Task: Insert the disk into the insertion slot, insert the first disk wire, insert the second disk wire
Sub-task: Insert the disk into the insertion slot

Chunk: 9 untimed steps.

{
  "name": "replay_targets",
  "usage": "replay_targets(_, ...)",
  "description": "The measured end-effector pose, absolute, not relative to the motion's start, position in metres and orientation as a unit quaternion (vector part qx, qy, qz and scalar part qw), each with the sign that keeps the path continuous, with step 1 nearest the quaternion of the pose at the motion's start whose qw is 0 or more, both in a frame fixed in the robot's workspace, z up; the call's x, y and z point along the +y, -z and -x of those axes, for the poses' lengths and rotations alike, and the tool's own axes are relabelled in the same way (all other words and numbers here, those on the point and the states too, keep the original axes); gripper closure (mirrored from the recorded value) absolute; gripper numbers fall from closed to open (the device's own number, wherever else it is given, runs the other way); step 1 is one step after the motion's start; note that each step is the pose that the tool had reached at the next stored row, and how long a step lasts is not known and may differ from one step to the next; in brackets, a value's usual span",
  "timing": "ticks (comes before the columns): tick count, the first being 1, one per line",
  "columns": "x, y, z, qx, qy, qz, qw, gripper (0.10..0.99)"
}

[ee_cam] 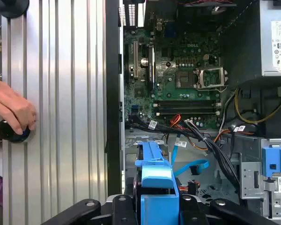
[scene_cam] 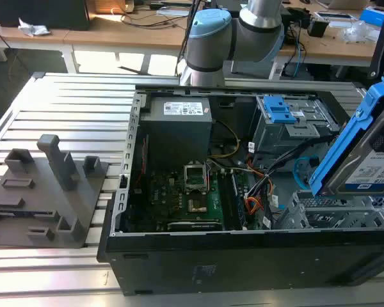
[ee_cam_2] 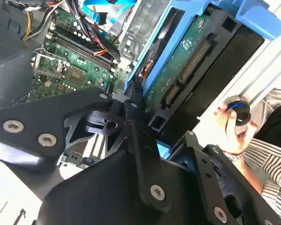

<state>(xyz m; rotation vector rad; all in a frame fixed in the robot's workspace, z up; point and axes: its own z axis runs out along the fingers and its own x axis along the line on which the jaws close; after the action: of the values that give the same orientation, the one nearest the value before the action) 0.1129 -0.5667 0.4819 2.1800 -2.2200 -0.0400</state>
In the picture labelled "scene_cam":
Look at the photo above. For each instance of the grey power supply unit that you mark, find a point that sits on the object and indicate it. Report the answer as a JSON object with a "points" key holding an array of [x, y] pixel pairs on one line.
{"points": [[176, 134]]}

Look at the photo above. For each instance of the grey plastic parts rack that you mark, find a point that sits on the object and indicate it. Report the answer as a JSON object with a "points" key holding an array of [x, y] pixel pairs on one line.
{"points": [[51, 198]]}

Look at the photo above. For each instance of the black open PC case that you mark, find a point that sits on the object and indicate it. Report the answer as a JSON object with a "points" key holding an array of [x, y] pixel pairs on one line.
{"points": [[243, 265]]}

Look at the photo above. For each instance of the metal drive cage, blue latch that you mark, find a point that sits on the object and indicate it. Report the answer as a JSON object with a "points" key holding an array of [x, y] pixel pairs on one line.
{"points": [[275, 134]]}

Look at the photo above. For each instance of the wooden desk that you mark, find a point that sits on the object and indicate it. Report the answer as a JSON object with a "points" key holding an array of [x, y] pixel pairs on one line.
{"points": [[339, 48], [115, 33]]}

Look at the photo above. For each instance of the blue cardboard box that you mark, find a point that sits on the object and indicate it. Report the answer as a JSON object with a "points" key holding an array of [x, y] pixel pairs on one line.
{"points": [[376, 17]]}

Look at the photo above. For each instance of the black RAM slot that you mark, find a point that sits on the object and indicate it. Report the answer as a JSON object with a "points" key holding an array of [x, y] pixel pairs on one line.
{"points": [[228, 198], [231, 198], [235, 198], [238, 198]]}

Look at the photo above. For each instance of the large black box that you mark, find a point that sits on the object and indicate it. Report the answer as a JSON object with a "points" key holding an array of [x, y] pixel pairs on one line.
{"points": [[38, 12]]}

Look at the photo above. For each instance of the black graphics card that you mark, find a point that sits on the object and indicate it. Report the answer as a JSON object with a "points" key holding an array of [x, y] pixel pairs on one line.
{"points": [[195, 225]]}

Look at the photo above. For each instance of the grey metal disk bay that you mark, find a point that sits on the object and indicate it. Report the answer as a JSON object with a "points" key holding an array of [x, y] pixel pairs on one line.
{"points": [[339, 214]]}

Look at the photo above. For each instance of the hard disk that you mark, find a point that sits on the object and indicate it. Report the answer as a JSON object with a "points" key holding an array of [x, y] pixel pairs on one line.
{"points": [[368, 169]]}

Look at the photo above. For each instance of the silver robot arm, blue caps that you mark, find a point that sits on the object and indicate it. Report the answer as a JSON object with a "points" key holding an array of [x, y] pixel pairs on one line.
{"points": [[211, 41]]}

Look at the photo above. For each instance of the small black cube device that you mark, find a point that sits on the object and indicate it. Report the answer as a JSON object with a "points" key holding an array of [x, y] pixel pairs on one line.
{"points": [[317, 28]]}

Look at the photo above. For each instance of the green motherboard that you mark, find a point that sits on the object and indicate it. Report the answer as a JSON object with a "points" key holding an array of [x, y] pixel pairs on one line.
{"points": [[160, 198]]}

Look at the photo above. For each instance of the crumpled white paper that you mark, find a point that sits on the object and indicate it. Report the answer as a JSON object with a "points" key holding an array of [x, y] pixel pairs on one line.
{"points": [[33, 28]]}

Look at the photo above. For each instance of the clear plastic bag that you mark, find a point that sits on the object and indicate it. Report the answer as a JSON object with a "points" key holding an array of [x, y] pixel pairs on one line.
{"points": [[360, 32]]}

